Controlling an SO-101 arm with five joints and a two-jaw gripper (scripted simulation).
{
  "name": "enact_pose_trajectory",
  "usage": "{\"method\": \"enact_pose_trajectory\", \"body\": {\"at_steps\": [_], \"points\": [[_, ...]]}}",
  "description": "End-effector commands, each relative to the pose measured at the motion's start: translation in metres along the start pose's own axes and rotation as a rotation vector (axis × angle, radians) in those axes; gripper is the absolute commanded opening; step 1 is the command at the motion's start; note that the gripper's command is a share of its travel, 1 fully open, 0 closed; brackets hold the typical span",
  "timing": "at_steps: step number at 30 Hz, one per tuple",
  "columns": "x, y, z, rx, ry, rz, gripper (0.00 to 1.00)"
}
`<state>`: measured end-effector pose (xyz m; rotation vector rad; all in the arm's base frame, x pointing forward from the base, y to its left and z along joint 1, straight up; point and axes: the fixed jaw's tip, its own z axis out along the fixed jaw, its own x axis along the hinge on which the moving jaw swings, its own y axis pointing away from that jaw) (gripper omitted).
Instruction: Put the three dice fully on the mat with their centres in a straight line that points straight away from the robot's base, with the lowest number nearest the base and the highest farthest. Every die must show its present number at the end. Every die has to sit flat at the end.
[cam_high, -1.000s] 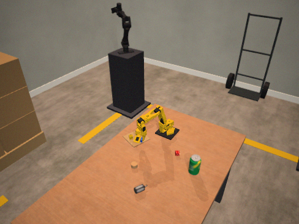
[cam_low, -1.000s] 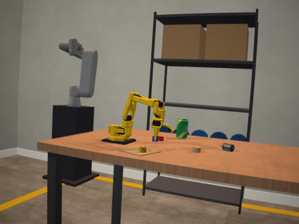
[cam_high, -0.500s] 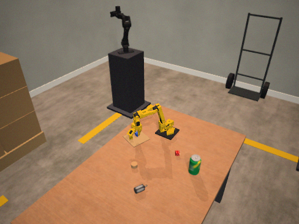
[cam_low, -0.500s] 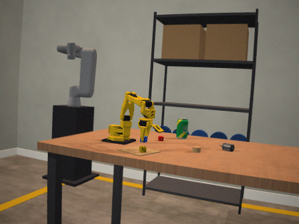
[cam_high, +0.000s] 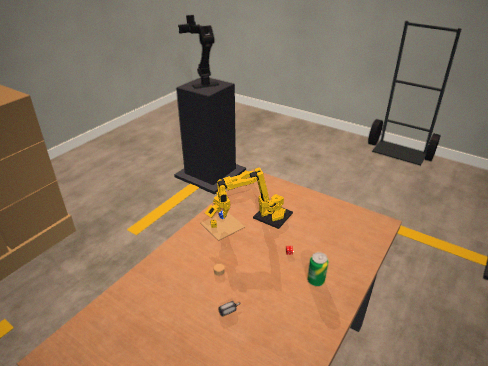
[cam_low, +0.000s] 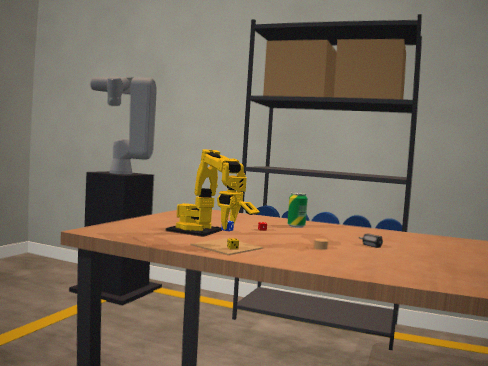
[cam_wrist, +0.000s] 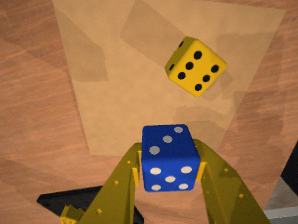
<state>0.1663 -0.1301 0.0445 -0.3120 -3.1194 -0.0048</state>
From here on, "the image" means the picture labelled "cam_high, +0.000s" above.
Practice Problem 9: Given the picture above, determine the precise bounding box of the green soda can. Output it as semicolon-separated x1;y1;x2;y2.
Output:
307;252;329;286

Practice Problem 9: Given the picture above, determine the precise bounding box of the tan flat mat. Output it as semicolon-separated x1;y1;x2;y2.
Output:
201;212;245;241

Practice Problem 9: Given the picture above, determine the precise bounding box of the tan short cylinder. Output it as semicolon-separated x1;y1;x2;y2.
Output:
214;264;224;276

